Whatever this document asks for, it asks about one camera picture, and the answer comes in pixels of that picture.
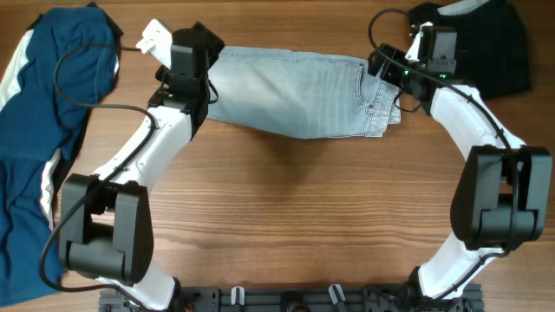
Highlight right black camera cable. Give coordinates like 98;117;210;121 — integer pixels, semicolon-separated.
367;7;521;300

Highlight black folded garment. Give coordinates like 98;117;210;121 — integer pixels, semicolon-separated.
409;0;531;100

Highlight blue white-striped garment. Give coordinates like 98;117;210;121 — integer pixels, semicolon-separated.
1;4;121;307

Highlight black camera cable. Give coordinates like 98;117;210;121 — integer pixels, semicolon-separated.
367;7;521;300
38;41;160;292

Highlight light blue denim shorts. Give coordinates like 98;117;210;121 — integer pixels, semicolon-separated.
208;46;401;140

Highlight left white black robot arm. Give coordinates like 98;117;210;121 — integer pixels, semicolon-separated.
53;19;225;311

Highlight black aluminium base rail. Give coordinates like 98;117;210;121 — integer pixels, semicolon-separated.
98;283;485;312

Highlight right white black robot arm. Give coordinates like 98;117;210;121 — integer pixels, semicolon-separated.
369;23;552;306

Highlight left black camera cable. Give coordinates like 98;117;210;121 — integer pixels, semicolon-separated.
38;41;160;292

